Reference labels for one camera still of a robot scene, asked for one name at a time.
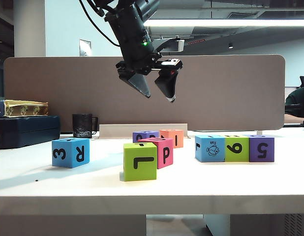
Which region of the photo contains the dark blue hard case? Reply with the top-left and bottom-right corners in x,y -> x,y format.
0,115 -> 61,150

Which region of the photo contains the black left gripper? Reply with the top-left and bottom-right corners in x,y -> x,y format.
115,41 -> 180,103

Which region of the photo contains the blue foam block fish A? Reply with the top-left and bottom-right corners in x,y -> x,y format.
195,134 -> 226,163

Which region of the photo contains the ceiling light strip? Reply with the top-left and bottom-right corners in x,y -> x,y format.
143,19 -> 304,27

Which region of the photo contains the person in dark green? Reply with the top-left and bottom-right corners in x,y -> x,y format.
284,82 -> 304,123

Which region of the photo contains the black mug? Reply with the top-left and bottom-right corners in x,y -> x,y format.
72,113 -> 99,138

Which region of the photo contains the purple foam block 5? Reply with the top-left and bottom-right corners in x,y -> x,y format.
247,134 -> 275,163

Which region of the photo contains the purple foam block M R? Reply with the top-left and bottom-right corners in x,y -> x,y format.
132,130 -> 159,144

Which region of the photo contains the grey wall plate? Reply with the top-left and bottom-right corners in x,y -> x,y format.
79,39 -> 91,57

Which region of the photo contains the yellow fabric storage bag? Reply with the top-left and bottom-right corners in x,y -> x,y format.
3,99 -> 49,118

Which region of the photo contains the brown desk divider panel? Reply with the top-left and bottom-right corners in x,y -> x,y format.
3,54 -> 286,131

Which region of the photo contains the white desk leg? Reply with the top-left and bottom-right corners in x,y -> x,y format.
203,214 -> 231,236

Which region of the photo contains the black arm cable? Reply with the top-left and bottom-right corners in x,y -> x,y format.
79,0 -> 121,47

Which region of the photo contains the green foam block K T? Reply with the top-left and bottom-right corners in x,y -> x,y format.
123,142 -> 158,182

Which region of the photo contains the orange foam block 7 I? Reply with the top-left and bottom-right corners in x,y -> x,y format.
159,129 -> 184,149

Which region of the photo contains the green foam block 9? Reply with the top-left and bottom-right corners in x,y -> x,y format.
224,135 -> 250,163

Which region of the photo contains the blue foam block Y 3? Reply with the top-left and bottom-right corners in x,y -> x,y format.
51,138 -> 91,169

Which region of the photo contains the red foam block U N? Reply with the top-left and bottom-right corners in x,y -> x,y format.
137,137 -> 174,170

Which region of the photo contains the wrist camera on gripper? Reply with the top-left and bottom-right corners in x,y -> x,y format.
155,58 -> 184,72

